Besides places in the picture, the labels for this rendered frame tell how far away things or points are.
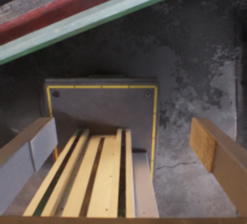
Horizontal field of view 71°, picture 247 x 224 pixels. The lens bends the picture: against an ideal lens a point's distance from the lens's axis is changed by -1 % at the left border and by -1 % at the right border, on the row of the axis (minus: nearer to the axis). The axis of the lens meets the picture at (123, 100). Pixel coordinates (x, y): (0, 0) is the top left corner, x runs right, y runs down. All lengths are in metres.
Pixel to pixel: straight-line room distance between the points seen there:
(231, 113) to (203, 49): 0.57
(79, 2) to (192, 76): 1.07
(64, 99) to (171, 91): 0.80
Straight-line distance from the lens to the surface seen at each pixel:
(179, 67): 1.40
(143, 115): 1.09
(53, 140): 0.17
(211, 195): 2.05
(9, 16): 0.60
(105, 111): 1.08
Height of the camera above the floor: 1.33
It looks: 73 degrees down
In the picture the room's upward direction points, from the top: 177 degrees counter-clockwise
